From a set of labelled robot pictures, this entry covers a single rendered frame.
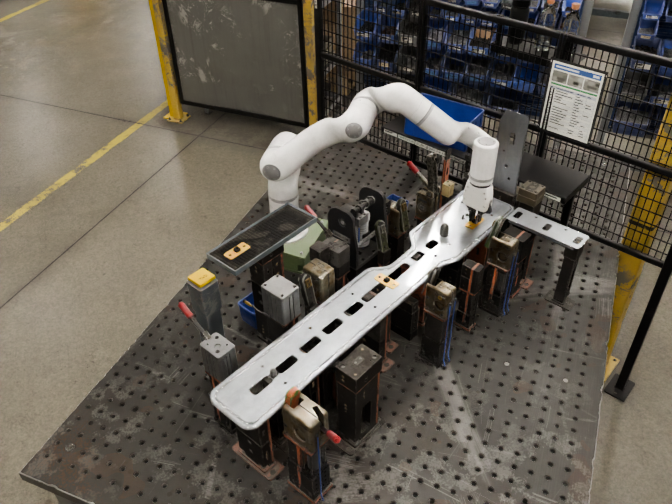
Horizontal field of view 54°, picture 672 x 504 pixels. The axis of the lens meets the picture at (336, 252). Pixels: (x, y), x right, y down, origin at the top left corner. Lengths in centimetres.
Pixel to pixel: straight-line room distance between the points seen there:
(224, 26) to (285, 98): 64
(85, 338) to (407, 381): 191
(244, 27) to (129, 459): 330
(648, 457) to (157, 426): 205
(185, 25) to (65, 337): 246
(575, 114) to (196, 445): 185
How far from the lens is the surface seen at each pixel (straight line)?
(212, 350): 193
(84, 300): 386
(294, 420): 176
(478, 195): 238
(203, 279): 201
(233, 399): 188
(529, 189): 261
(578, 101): 273
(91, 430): 231
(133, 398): 235
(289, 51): 469
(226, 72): 502
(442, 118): 224
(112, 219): 442
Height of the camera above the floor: 246
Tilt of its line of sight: 39 degrees down
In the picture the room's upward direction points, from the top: 1 degrees counter-clockwise
